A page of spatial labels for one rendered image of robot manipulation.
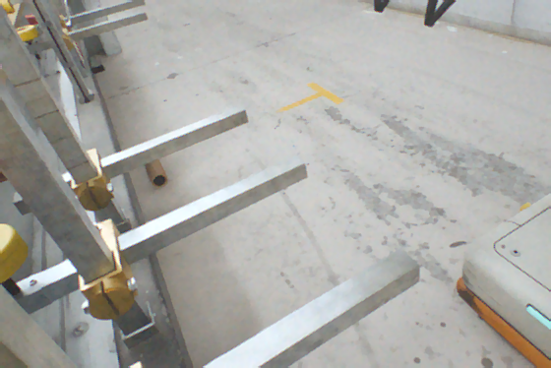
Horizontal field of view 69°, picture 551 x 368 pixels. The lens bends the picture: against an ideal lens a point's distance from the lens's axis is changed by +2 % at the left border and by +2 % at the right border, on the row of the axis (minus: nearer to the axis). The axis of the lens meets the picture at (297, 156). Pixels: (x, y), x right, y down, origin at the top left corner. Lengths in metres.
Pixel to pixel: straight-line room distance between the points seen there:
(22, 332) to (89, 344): 0.54
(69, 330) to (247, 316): 0.75
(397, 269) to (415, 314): 0.96
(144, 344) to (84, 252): 0.18
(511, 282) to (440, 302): 0.33
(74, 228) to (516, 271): 1.01
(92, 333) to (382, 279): 0.53
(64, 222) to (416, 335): 1.10
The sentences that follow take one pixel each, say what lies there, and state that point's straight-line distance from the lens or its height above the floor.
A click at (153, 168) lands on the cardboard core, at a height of 0.08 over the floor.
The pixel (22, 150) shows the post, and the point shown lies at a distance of 0.47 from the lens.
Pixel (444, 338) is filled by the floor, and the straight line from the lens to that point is 1.38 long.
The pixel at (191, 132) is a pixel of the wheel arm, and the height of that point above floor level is 0.82.
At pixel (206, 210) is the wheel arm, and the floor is 0.83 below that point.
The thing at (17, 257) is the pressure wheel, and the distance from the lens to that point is 0.58.
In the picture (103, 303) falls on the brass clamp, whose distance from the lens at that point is 0.55.
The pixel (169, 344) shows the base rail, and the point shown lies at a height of 0.70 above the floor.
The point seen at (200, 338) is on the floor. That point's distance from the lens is 1.50.
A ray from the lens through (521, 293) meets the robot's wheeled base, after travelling 1.18.
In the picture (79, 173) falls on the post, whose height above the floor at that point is 0.85.
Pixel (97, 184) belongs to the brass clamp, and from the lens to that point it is 0.75.
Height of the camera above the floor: 1.19
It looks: 35 degrees down
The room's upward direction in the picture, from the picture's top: 12 degrees counter-clockwise
